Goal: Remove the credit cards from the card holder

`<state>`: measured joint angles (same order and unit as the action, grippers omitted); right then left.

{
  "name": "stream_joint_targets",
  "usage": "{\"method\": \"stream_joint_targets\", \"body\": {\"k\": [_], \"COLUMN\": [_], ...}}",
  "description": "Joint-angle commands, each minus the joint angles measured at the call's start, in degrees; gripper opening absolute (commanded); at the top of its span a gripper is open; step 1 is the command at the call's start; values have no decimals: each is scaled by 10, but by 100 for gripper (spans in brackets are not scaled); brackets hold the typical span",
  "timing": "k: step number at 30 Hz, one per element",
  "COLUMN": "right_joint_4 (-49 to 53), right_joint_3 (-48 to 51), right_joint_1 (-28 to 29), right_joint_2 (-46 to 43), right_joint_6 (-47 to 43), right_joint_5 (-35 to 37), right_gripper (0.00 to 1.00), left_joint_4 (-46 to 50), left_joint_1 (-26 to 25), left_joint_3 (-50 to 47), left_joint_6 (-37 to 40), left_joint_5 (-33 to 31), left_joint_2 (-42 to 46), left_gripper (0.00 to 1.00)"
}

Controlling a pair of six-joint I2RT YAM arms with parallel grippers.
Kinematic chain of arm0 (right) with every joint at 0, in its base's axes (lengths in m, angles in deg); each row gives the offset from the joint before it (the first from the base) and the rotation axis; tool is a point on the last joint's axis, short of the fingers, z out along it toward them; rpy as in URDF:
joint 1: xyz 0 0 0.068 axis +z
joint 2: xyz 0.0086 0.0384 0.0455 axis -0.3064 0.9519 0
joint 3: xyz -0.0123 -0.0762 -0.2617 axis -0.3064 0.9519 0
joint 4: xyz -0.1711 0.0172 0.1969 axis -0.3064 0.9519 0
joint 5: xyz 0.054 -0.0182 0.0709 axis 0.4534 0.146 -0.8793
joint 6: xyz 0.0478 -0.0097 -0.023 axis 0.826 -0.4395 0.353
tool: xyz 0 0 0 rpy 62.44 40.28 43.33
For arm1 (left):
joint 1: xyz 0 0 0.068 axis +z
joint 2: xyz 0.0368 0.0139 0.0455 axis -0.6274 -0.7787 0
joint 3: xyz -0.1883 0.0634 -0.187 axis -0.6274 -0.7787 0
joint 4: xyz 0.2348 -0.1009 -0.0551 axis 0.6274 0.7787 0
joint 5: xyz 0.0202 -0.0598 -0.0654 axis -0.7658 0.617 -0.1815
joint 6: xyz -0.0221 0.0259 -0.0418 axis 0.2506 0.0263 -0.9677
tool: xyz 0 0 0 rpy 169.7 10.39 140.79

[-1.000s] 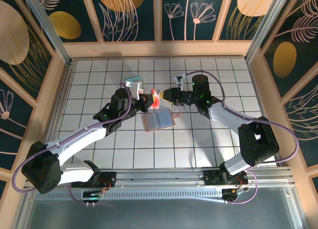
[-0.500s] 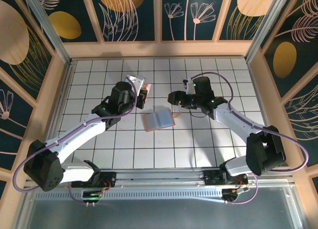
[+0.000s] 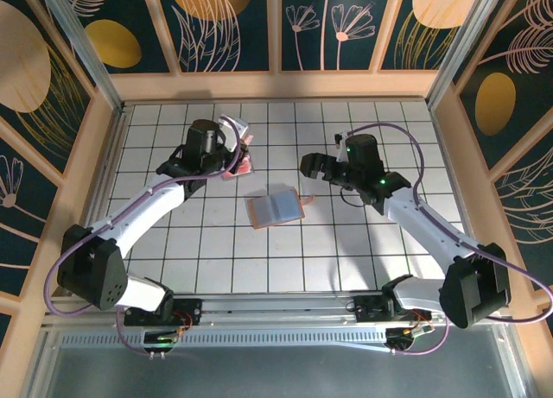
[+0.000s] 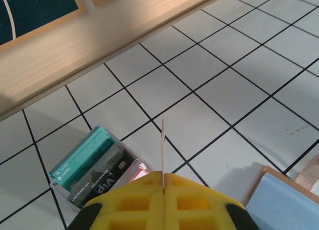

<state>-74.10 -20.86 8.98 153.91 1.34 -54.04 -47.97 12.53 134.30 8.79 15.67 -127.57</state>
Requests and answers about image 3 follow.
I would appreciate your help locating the tan leather card holder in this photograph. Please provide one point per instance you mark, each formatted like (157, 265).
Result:
(276, 210)

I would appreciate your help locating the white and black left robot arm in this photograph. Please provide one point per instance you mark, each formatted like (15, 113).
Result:
(142, 212)

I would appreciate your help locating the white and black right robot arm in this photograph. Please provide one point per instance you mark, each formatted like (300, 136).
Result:
(432, 229)

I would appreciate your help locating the left controller board green light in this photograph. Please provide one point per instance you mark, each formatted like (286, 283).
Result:
(160, 338)

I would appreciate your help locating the grey metal plate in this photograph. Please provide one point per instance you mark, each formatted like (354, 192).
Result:
(276, 372)

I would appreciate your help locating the aluminium side rail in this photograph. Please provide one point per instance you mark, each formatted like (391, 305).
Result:
(464, 212)
(113, 156)

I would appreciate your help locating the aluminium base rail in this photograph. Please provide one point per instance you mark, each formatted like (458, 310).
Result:
(276, 305)

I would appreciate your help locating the aluminium frame post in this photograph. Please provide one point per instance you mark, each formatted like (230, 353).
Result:
(86, 57)
(462, 48)

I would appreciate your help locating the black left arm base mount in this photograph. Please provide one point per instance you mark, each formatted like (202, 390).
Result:
(190, 307)

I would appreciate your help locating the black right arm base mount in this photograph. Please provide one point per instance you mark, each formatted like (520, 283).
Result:
(367, 307)

